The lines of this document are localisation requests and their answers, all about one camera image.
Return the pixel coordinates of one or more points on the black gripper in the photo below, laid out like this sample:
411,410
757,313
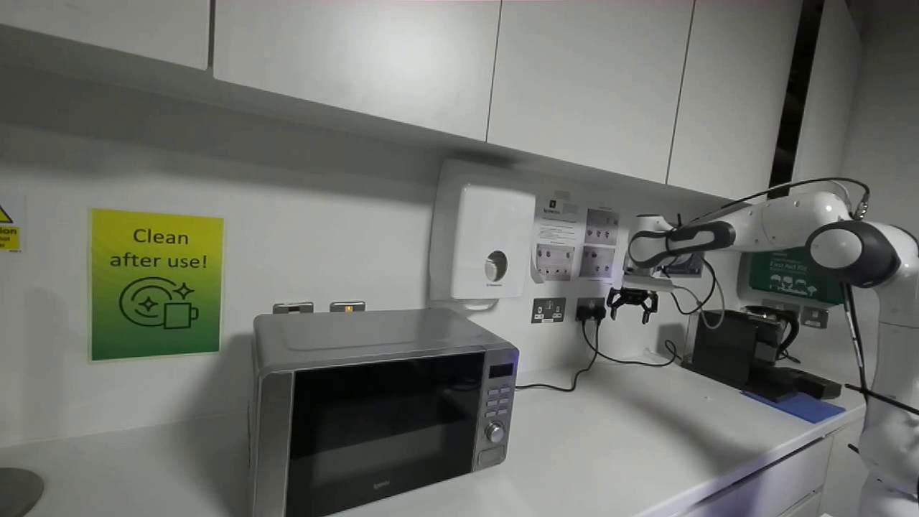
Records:
632,298

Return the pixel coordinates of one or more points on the steel double socket with plugs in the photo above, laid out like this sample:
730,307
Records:
593,304

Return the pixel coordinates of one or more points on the empty steel double socket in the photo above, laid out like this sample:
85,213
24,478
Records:
549,313

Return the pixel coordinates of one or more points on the black mains plug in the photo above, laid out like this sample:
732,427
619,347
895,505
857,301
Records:
583,317
597,314

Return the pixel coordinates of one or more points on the instruction sheet with photos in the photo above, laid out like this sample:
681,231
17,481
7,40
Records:
602,246

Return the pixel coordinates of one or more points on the instruction sheet with header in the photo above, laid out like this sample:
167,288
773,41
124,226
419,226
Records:
557,241

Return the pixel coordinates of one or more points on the black coffee machine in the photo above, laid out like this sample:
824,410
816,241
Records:
728,347

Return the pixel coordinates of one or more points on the white paper towel dispenser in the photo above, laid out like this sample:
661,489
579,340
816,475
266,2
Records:
490,246

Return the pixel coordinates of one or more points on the blue cloth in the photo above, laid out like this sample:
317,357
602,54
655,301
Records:
798,406

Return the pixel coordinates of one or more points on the silver microwave oven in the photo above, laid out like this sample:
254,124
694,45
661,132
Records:
383,420

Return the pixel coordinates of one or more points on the green clean after use sign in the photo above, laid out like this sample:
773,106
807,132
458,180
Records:
158,287

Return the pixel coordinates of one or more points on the yellow warning sticker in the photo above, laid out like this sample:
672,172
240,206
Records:
9,231

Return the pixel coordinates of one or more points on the dark round plate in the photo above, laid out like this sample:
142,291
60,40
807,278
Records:
17,489

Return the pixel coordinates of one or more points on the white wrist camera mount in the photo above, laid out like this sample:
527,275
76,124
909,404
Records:
676,278

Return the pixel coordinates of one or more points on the grey square wall plate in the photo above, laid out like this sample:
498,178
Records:
672,343

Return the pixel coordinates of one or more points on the small dark wall label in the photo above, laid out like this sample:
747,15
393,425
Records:
686,269

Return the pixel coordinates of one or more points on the small steel wall plate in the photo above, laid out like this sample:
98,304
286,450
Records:
814,317

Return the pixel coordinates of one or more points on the white wall cabinet door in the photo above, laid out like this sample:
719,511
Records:
732,91
103,24
824,87
363,60
589,83

